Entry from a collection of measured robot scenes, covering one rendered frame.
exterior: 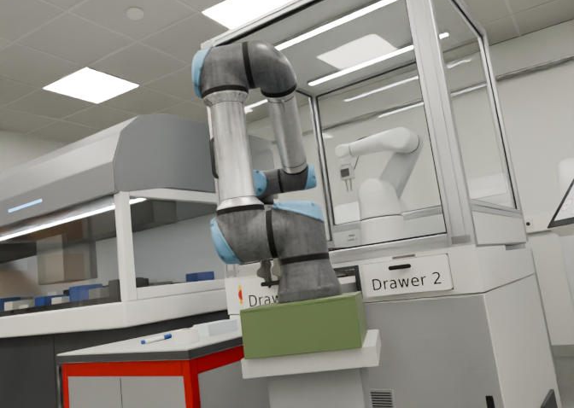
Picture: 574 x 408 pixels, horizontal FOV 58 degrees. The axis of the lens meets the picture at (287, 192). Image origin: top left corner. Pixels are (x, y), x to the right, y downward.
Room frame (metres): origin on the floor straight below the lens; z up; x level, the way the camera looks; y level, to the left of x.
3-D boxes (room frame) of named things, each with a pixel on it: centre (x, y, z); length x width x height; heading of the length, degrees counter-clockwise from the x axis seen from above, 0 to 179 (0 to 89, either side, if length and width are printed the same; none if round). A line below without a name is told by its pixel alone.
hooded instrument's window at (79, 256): (3.10, 1.16, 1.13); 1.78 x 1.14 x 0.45; 57
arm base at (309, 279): (1.22, -0.02, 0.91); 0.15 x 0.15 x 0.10
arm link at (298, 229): (1.22, -0.01, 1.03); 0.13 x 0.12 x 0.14; 85
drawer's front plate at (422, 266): (1.71, -0.35, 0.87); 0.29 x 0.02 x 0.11; 57
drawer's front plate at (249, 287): (1.65, 0.06, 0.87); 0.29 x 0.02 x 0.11; 57
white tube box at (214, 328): (1.80, 0.30, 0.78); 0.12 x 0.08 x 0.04; 136
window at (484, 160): (1.99, -0.80, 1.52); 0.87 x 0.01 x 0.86; 147
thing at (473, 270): (2.26, -0.39, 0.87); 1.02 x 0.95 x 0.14; 57
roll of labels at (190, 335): (1.59, 0.35, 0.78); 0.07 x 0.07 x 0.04
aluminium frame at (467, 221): (2.26, -0.38, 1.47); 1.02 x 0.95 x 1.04; 57
